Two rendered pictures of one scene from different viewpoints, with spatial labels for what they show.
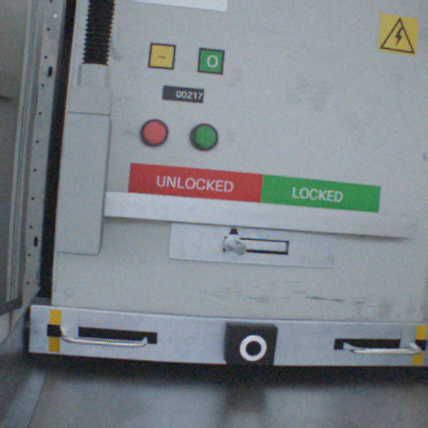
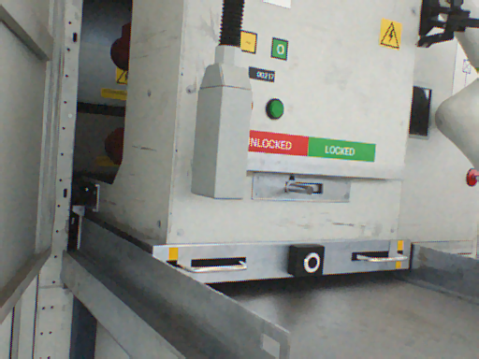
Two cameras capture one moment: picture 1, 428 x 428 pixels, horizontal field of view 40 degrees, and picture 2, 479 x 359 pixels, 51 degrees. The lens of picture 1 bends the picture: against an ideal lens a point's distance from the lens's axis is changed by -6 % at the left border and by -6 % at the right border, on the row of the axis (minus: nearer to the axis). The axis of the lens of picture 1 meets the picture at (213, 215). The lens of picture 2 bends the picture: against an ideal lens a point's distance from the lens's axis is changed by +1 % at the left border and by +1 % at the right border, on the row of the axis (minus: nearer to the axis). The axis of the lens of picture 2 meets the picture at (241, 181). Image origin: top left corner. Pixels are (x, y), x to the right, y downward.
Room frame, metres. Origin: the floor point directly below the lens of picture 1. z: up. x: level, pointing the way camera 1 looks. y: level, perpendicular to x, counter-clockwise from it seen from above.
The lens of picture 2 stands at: (0.01, 0.38, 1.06)
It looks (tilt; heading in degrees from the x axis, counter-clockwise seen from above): 3 degrees down; 337
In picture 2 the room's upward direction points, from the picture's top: 5 degrees clockwise
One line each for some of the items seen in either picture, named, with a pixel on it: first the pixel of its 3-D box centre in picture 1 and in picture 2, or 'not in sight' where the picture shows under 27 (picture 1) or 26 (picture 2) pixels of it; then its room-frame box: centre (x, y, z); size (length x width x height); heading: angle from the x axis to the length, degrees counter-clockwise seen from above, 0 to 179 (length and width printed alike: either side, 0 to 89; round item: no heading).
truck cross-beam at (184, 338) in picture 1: (245, 337); (293, 255); (0.77, -0.05, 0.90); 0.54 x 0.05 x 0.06; 99
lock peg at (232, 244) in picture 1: (236, 239); (298, 183); (0.72, -0.03, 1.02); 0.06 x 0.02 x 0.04; 9
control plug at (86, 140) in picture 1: (85, 169); (221, 132); (0.65, 0.14, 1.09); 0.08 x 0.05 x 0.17; 9
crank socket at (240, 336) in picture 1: (251, 344); (307, 260); (0.73, -0.06, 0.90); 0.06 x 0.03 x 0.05; 99
